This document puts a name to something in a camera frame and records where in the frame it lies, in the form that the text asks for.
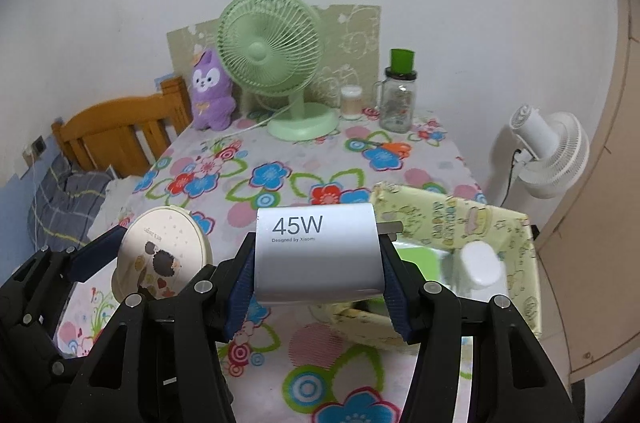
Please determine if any grey plaid pillow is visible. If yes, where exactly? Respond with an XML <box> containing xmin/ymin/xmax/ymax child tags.
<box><xmin>27</xmin><ymin>154</ymin><xmax>113</xmax><ymax>252</ymax></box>

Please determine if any white earbuds case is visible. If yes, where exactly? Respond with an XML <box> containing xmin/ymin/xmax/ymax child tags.
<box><xmin>452</xmin><ymin>241</ymin><xmax>508</xmax><ymax>303</ymax></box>

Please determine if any white 45W charger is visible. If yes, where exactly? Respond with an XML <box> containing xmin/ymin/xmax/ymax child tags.
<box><xmin>254</xmin><ymin>203</ymin><xmax>404</xmax><ymax>305</ymax></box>

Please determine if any white floor fan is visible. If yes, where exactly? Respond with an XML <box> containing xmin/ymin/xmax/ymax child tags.
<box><xmin>509</xmin><ymin>104</ymin><xmax>590</xmax><ymax>200</ymax></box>

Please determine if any beige door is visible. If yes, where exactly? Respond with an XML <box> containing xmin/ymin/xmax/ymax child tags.
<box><xmin>539</xmin><ymin>0</ymin><xmax>639</xmax><ymax>382</ymax></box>

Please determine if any green desk fan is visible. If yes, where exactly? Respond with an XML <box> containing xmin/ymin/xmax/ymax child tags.
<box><xmin>216</xmin><ymin>0</ymin><xmax>338</xmax><ymax>142</ymax></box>

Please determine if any wall power outlet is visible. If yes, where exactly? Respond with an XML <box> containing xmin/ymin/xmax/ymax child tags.
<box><xmin>22</xmin><ymin>136</ymin><xmax>47</xmax><ymax>165</ymax></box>

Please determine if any floral tablecloth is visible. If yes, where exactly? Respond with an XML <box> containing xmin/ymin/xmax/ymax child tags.
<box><xmin>54</xmin><ymin>106</ymin><xmax>492</xmax><ymax>423</ymax></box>

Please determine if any beige patterned wall board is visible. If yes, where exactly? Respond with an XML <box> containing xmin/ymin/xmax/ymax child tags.
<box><xmin>167</xmin><ymin>5</ymin><xmax>382</xmax><ymax>108</ymax></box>

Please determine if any cotton swab container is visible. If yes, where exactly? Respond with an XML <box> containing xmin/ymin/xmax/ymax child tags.
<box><xmin>340</xmin><ymin>85</ymin><xmax>363</xmax><ymax>120</ymax></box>

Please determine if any cream bear compact mirror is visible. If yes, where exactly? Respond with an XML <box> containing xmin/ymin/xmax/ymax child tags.
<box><xmin>112</xmin><ymin>206</ymin><xmax>213</xmax><ymax>302</ymax></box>

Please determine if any yellow cartoon paper box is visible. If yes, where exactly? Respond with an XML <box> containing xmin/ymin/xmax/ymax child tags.
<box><xmin>310</xmin><ymin>182</ymin><xmax>542</xmax><ymax>355</ymax></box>

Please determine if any glass mason jar mug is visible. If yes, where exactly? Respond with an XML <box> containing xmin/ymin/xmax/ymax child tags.
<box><xmin>374</xmin><ymin>48</ymin><xmax>418</xmax><ymax>134</ymax></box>

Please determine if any purple plush bunny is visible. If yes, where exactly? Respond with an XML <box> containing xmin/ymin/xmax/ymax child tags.
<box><xmin>190</xmin><ymin>49</ymin><xmax>236</xmax><ymax>131</ymax></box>

